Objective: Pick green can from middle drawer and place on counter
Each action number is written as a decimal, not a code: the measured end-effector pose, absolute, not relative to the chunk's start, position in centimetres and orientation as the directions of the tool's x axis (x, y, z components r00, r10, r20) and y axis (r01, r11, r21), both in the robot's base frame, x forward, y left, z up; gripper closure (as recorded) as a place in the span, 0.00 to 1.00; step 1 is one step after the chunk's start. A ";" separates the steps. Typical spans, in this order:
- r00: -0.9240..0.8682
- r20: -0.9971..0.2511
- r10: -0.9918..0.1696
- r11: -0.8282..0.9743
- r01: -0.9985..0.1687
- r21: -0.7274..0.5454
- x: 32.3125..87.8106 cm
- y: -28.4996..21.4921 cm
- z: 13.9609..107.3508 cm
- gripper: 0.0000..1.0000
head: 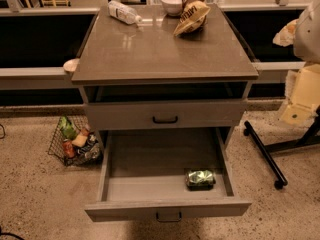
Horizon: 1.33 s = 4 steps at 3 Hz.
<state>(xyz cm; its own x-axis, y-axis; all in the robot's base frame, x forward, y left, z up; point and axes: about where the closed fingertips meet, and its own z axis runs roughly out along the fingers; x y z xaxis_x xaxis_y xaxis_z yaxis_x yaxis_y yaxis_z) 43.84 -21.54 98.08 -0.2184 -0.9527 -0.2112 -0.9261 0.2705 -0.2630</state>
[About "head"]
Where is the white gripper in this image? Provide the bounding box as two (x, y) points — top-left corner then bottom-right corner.
(273, 20), (320, 125)

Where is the green soda can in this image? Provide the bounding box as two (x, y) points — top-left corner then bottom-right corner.
(185, 169), (216, 190)

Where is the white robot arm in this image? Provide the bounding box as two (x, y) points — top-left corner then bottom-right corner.
(273, 1), (320, 125)

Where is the closed grey upper drawer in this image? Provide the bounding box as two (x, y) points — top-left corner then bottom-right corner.
(84, 100), (246, 130)

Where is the grey drawer cabinet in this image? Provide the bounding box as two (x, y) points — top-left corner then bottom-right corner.
(71, 3), (260, 144)

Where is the open grey bottom drawer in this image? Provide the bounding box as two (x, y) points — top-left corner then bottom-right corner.
(85, 128), (251, 222)

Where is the red soda can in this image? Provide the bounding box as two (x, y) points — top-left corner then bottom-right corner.
(62, 139), (75, 159)

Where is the yellow chip bag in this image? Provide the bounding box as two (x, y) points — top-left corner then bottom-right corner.
(174, 1), (210, 36)

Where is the white ceramic bowl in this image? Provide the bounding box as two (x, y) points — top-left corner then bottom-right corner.
(160, 0), (182, 16)

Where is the clear plastic water bottle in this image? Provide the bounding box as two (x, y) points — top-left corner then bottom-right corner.
(108, 1), (142, 25)

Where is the round beige disc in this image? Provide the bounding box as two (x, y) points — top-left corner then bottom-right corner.
(63, 58), (80, 72)

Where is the blue snack bag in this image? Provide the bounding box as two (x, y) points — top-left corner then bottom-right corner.
(77, 134), (100, 162)

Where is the yellow sponge item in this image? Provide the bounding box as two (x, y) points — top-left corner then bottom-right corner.
(72, 134), (87, 147)

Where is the green snack bag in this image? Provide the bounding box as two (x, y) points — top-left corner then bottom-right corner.
(58, 116), (77, 140)

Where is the black wire basket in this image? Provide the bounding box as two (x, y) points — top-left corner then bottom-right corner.
(48, 115), (103, 166)

